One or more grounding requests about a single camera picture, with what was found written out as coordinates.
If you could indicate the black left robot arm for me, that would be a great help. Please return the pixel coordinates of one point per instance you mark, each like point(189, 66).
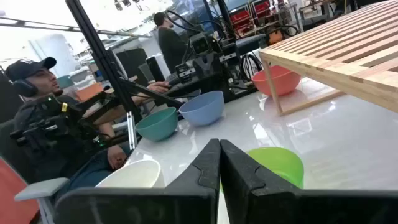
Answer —
point(217, 85)

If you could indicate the orange chair back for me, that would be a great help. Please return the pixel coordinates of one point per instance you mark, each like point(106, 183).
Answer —
point(12, 193)

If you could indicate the orange box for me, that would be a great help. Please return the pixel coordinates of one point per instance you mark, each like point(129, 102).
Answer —
point(89, 91)

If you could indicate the black upright box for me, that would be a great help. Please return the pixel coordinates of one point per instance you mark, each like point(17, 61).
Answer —
point(155, 68)

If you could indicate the red storage bin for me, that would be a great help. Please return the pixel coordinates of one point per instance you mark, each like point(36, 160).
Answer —
point(261, 9)
point(241, 18)

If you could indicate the coral orange bowl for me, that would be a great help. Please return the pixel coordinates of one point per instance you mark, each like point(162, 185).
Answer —
point(284, 81)

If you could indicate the grey chair armrest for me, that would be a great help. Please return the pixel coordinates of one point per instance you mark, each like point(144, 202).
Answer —
point(40, 188)

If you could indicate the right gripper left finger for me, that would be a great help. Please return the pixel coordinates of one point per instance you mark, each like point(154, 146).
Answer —
point(186, 202)

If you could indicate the seated person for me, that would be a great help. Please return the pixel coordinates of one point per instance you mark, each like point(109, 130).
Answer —
point(43, 83)

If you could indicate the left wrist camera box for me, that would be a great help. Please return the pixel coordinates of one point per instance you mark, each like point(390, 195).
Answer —
point(200, 44)

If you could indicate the white bowl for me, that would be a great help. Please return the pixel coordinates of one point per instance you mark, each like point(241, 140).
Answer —
point(133, 175)

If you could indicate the blue bowl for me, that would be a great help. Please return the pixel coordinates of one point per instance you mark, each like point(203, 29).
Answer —
point(202, 109)

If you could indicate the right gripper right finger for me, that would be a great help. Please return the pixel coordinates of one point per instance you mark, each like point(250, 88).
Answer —
point(264, 205)

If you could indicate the grey overhead rail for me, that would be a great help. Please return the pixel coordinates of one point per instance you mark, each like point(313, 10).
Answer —
point(46, 26)

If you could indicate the orange device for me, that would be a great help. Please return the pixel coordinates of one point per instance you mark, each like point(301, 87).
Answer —
point(275, 37)

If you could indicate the black cap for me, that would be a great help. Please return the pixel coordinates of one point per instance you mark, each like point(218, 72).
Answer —
point(25, 67)

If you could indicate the black metal frame post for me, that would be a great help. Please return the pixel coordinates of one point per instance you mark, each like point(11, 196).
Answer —
point(102, 56)

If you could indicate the wooden slatted shelf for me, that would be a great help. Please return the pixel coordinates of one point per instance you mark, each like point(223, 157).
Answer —
point(342, 40)

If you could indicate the teal bowl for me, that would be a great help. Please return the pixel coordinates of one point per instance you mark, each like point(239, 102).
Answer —
point(157, 126)

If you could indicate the green bowl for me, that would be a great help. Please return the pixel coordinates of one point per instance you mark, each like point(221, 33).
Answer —
point(280, 161)

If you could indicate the black headphones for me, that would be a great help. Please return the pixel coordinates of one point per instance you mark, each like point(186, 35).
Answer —
point(25, 88)

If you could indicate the standing person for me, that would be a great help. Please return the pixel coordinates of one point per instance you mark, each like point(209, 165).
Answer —
point(171, 46)

